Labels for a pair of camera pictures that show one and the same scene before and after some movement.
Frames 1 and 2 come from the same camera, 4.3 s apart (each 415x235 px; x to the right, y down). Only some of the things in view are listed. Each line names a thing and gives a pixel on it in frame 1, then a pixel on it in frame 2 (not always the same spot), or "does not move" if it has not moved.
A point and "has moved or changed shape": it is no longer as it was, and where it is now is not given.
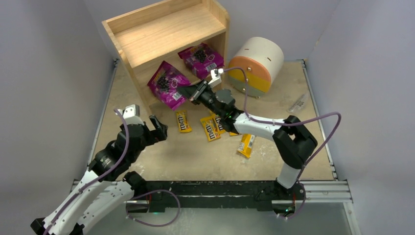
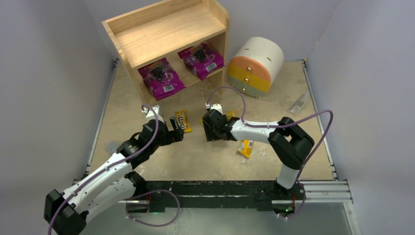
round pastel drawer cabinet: x=262 y=58 does not move
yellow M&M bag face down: x=246 y=144 does not move
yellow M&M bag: x=184 y=124 does not move
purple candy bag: x=201 y=59 does not move
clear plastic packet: x=297 y=104 does not move
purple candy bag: x=165 y=82 has moved or changed shape
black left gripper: x=155 y=130 to x=173 y=129
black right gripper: x=197 y=94 to x=211 y=126
